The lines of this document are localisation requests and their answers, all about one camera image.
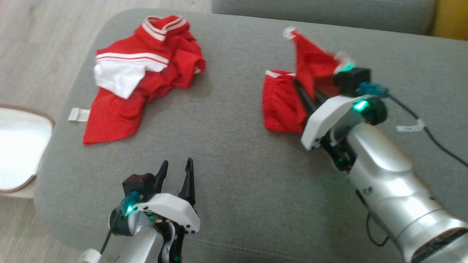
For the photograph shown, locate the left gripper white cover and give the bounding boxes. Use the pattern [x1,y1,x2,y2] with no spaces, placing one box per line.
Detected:
[110,158,201,263]

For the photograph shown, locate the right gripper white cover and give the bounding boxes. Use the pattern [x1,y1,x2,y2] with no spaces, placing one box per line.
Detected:
[292,79,387,172]

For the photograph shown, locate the red shorts white trim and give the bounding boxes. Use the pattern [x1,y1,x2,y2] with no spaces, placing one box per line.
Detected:
[263,26,352,134]

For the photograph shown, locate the red Bulls jersey white sleeves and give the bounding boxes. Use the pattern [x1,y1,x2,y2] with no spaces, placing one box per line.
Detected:
[68,15,206,145]

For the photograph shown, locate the grey sofa seat cushion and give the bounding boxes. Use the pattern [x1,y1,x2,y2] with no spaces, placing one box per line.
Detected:
[34,8,468,263]

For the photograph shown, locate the grey sofa back cushion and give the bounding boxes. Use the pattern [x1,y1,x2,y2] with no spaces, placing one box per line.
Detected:
[211,0,437,36]

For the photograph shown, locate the white laundry basket brown rim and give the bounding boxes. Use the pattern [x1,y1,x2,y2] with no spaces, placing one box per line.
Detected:
[0,104,55,199]

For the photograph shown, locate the yellow sofa cushion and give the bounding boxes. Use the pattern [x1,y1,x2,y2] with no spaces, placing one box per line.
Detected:
[431,0,468,41]

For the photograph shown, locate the left blue cable connector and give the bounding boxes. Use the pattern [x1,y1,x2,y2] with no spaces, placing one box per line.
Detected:
[121,192,141,209]

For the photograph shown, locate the blue cable connector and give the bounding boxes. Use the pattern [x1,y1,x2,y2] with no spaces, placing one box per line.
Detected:
[121,192,141,209]
[358,83,390,98]

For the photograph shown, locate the right blue cable connector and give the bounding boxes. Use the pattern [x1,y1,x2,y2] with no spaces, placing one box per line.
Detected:
[358,83,390,98]

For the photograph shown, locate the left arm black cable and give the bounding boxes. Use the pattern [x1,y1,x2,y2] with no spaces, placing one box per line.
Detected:
[99,210,121,256]

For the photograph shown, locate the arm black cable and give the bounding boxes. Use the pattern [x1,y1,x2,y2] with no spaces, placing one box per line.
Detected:
[388,93,468,168]
[99,210,121,256]

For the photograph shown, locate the white cable tag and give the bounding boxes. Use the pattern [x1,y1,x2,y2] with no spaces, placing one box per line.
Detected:
[397,119,426,133]

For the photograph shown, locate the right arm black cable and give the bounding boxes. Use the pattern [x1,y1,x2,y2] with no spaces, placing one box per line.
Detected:
[388,93,468,168]

